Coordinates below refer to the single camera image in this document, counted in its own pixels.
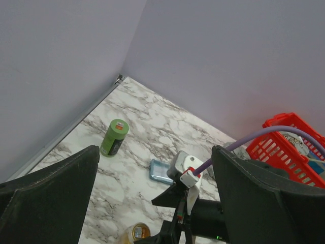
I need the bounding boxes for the green lidded dark jar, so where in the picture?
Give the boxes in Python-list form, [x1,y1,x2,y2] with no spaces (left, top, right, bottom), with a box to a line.
[100,119,129,157]

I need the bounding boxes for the blue box in basket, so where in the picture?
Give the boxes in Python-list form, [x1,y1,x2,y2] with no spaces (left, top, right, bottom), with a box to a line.
[307,151,324,178]

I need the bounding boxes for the red plastic shopping basket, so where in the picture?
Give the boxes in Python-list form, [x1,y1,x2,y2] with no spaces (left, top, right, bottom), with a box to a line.
[246,113,324,188]

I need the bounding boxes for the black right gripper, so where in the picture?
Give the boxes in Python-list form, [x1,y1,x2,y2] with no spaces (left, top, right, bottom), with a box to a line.
[151,184,196,243]

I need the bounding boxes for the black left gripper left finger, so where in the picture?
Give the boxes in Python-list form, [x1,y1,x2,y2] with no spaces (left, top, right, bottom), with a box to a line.
[1,145,100,243]

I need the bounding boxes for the rectangular light blue pill box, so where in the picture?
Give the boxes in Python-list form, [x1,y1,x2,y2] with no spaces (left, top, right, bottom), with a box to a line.
[149,159,173,185]

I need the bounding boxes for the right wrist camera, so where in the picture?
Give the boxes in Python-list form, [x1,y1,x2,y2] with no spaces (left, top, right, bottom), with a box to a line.
[167,150,203,215]

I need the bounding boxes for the grey patterned snack bag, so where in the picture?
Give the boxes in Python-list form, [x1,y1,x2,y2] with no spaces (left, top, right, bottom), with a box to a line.
[280,131,309,156]

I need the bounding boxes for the grey wrapped toilet paper roll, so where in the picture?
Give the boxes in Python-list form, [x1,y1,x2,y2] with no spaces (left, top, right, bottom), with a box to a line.
[207,146,251,179]

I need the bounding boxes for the amber pill bottle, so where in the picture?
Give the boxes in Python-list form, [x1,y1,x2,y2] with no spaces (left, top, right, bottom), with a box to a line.
[117,222,151,244]

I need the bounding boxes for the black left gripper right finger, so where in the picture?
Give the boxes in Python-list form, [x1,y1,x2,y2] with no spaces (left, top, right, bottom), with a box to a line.
[211,146,324,243]

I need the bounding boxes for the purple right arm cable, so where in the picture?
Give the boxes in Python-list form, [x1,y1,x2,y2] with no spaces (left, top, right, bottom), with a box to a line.
[194,126,325,176]

